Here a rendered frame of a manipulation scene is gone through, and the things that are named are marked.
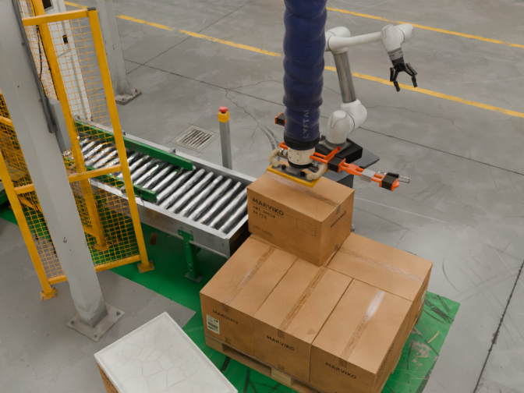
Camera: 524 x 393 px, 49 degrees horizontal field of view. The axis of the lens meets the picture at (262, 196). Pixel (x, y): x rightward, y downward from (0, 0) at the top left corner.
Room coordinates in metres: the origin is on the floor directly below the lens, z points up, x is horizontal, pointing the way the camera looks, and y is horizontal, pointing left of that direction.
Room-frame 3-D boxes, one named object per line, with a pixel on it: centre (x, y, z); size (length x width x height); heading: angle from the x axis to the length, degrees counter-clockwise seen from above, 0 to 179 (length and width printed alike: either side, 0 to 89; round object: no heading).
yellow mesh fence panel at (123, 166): (3.13, 1.30, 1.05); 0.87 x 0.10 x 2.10; 110
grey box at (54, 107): (2.83, 1.18, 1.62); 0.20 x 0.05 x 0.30; 58
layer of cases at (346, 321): (2.59, -0.35, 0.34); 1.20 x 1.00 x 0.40; 58
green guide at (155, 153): (4.24, 1.21, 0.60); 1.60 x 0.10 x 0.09; 58
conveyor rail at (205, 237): (3.55, 1.22, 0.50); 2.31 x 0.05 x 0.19; 58
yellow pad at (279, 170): (2.94, -0.20, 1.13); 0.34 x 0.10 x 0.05; 55
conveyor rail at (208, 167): (4.10, 0.88, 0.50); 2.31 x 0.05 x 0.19; 58
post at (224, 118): (3.93, 0.28, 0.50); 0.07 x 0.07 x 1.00; 58
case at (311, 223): (3.01, -0.26, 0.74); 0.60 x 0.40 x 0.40; 52
